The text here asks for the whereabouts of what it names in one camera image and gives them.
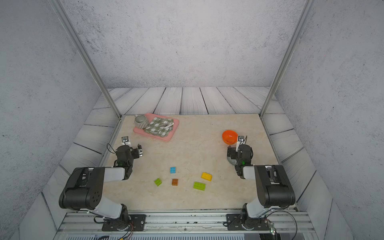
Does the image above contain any yellow lego brick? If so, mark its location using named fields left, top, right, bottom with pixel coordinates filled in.
left=201, top=172, right=213, bottom=182

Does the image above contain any small green lego brick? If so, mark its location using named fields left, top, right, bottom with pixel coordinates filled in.
left=154, top=178, right=162, bottom=187

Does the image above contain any long green lego brick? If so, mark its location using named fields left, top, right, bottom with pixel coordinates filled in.
left=193, top=182, right=206, bottom=191

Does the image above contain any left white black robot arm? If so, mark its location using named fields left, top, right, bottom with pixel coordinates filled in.
left=59, top=136, right=143, bottom=231

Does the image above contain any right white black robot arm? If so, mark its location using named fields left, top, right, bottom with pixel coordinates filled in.
left=227, top=136, right=296, bottom=231

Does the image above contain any green patterned ceramic bowl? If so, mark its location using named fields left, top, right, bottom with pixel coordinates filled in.
left=227, top=152, right=238, bottom=166

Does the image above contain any orange plastic bowl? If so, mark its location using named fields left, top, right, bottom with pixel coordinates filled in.
left=222, top=130, right=239, bottom=145

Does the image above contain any grey ribbed cup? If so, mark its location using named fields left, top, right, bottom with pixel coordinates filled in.
left=134, top=115, right=150, bottom=130

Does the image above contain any green checked cloth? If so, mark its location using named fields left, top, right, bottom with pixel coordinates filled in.
left=144, top=117, right=174, bottom=137

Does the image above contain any pink tray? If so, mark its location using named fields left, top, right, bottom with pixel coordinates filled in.
left=133, top=113, right=180, bottom=142

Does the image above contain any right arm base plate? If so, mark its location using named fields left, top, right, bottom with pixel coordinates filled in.
left=223, top=214, right=270, bottom=231

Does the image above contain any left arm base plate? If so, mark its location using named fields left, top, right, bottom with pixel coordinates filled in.
left=102, top=214, right=147, bottom=232

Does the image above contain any aluminium mounting rail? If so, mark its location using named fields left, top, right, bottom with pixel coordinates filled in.
left=54, top=209, right=318, bottom=240

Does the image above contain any left metal frame post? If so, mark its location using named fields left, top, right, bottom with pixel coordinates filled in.
left=49, top=0, right=122, bottom=120

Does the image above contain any metal frame post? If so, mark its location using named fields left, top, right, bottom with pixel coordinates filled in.
left=260, top=0, right=316, bottom=119
left=49, top=0, right=122, bottom=120

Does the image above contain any right metal frame post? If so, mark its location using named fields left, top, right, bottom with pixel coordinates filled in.
left=260, top=0, right=316, bottom=119

